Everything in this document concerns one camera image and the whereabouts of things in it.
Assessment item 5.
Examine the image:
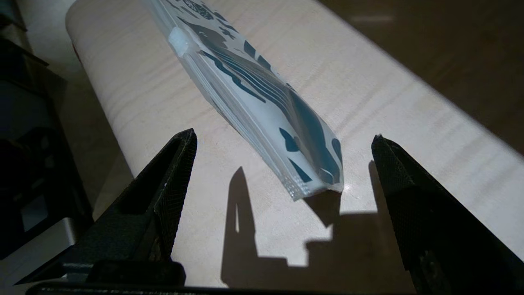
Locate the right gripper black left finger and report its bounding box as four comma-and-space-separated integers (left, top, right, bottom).
18, 129, 198, 286

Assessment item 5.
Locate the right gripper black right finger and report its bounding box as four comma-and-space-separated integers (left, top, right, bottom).
372, 134, 524, 295

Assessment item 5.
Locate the white floral pouch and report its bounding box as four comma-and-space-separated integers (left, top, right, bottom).
141, 0, 343, 201

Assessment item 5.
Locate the light wooden shelf desk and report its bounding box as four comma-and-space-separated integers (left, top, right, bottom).
65, 0, 524, 289

